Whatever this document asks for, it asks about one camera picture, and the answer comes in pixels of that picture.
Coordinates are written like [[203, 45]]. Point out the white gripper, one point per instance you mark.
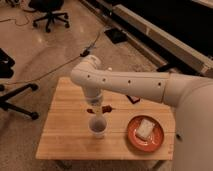
[[94, 102]]

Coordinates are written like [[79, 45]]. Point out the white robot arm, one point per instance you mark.
[[191, 97]]

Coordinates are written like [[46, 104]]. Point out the dark brown box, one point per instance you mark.
[[133, 99]]

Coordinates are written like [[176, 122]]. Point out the wooden table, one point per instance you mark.
[[66, 134]]

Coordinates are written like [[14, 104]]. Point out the white sponge block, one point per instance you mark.
[[145, 129]]

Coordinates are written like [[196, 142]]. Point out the orange plate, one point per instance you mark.
[[154, 141]]

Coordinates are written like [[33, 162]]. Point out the black floor plate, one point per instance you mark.
[[115, 35]]

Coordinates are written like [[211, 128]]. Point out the black chair base left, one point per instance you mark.
[[6, 64]]

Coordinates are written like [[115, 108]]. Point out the black office chair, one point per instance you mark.
[[51, 10]]

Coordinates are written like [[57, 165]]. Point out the long grey rail beam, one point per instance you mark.
[[196, 60]]

